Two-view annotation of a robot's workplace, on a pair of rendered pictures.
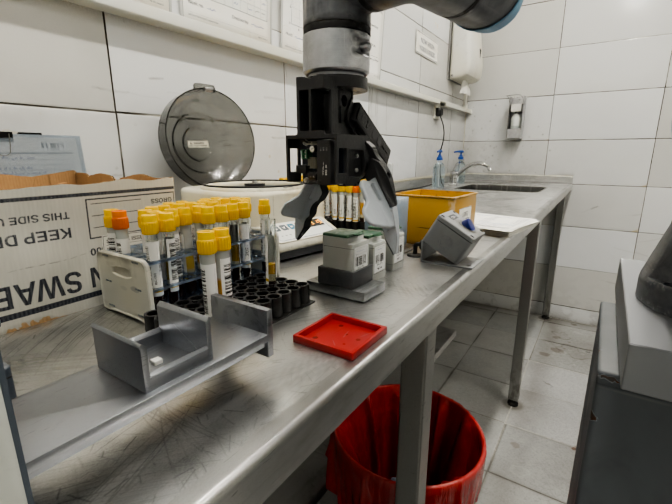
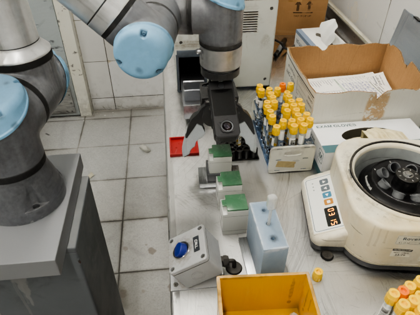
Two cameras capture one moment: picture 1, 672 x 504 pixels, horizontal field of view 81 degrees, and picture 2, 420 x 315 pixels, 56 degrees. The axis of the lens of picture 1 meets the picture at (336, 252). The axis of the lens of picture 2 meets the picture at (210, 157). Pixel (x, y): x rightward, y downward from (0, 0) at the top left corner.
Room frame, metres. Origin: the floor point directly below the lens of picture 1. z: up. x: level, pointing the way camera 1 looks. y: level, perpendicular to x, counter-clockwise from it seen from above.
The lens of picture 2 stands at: (0.98, -0.44, 1.47)
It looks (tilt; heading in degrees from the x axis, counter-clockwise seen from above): 40 degrees down; 140
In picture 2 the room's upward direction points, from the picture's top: straight up
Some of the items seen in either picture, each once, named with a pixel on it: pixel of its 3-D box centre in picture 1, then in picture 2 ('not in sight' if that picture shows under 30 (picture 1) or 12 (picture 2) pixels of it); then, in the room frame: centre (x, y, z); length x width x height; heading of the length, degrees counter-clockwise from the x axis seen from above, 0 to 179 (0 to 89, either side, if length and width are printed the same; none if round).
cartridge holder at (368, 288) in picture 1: (345, 278); (219, 172); (0.50, -0.01, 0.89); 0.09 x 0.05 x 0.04; 55
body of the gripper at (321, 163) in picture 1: (333, 134); (219, 92); (0.48, 0.00, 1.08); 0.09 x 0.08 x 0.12; 145
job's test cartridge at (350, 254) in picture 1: (345, 258); (219, 163); (0.50, -0.01, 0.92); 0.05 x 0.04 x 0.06; 55
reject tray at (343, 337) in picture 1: (341, 334); (184, 145); (0.36, -0.01, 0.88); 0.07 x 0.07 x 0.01; 56
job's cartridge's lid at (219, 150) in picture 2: (345, 233); (220, 150); (0.50, -0.01, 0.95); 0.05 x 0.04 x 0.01; 55
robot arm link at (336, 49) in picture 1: (338, 59); (219, 54); (0.48, 0.00, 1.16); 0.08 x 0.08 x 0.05
